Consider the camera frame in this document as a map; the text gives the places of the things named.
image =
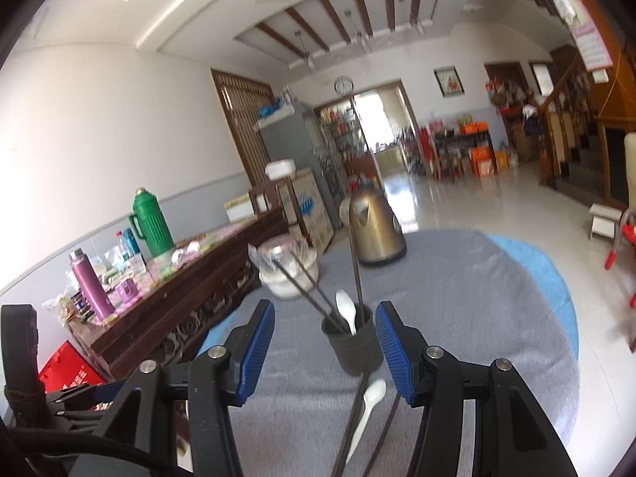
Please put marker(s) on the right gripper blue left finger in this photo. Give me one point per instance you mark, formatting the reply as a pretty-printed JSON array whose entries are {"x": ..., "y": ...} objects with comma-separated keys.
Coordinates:
[{"x": 248, "y": 345}]

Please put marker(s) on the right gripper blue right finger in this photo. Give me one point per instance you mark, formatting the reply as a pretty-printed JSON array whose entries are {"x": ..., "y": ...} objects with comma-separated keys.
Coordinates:
[{"x": 403, "y": 348}]

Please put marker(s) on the black utensil holder cup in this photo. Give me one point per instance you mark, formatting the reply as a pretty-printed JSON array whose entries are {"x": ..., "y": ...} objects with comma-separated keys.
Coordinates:
[{"x": 359, "y": 353}]

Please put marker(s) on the white plastic spoon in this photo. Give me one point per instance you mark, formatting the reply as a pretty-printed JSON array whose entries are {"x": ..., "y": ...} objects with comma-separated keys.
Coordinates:
[
  {"x": 347, "y": 309},
  {"x": 374, "y": 394}
]

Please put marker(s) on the dark wooden chopstick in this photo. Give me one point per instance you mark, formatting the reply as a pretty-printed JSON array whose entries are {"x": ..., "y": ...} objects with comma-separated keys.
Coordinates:
[{"x": 354, "y": 415}]

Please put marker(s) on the dark carved wooden sideboard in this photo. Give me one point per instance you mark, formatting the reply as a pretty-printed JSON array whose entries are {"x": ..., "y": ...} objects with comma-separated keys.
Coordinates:
[{"x": 170, "y": 323}]

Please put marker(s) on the grey table cloth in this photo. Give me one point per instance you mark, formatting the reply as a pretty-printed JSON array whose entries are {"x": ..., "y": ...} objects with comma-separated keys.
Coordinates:
[{"x": 457, "y": 365}]

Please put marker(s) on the white plastic basin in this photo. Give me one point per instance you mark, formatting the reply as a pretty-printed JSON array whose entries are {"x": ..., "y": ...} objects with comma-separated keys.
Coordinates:
[{"x": 281, "y": 287}]

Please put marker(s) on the gold electric kettle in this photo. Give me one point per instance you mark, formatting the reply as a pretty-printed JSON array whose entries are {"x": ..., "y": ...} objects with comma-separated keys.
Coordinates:
[{"x": 376, "y": 231}]

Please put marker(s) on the purple thermos bottle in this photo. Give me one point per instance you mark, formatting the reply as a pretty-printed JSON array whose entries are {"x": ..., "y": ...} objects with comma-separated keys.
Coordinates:
[{"x": 90, "y": 285}]

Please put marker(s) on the dark chopstick on table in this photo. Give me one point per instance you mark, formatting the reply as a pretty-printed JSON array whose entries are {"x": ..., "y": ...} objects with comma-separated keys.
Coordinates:
[{"x": 383, "y": 435}]

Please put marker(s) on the white chest freezer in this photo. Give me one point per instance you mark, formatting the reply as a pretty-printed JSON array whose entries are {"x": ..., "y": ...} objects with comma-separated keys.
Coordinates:
[{"x": 305, "y": 211}]

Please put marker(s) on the green thermos flask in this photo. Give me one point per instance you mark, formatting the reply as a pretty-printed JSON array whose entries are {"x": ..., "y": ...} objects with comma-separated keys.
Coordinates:
[{"x": 149, "y": 225}]

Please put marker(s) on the grey refrigerator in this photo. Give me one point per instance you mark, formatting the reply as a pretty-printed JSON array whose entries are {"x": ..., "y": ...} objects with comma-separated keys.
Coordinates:
[{"x": 293, "y": 131}]

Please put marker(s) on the white small stool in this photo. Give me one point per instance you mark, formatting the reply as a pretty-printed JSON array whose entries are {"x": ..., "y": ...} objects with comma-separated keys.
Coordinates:
[{"x": 604, "y": 221}]

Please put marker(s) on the wooden staircase railing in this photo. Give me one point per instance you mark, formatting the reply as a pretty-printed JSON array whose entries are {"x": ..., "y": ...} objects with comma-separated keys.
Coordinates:
[{"x": 584, "y": 153}]

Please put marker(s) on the cream chair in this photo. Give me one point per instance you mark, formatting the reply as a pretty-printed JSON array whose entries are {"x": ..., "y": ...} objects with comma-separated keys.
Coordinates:
[{"x": 630, "y": 167}]

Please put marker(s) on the round wall clock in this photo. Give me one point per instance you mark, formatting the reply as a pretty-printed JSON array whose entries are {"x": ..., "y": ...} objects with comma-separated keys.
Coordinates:
[{"x": 343, "y": 86}]

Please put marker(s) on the framed wall picture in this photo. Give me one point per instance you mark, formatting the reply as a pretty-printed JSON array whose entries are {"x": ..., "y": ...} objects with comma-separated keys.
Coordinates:
[{"x": 449, "y": 81}]

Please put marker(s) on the wall calendar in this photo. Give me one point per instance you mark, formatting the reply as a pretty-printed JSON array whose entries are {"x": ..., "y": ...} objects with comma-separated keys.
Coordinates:
[{"x": 587, "y": 37}]

